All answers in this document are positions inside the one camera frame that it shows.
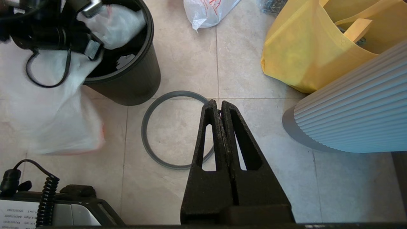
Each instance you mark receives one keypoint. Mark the black grey robot base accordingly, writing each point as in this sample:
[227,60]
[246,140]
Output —
[82,210]

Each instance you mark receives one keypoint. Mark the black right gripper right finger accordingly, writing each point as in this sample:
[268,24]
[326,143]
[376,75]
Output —
[260,190]

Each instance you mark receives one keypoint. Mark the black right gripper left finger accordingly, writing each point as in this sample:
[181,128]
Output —
[197,197]

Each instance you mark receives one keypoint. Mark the white red-print trash bag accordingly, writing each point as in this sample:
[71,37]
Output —
[206,12]

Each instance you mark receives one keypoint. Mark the yellow fabric tote bag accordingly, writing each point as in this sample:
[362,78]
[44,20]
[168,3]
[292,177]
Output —
[302,54]

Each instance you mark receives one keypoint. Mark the clear bag with black items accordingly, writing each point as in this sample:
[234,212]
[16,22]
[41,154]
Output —
[270,4]

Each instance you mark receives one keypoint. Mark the black ribbed trash can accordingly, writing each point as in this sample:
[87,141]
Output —
[136,79]

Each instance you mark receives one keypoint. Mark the pale ribbed bin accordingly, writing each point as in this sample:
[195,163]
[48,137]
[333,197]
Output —
[356,117]

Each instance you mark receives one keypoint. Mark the white plastic bag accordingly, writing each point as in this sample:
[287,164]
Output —
[47,121]

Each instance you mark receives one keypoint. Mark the white paper scrap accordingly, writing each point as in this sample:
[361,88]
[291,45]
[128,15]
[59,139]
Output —
[125,61]

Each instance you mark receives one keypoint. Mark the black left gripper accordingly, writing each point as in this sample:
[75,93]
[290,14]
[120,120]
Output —
[41,16]

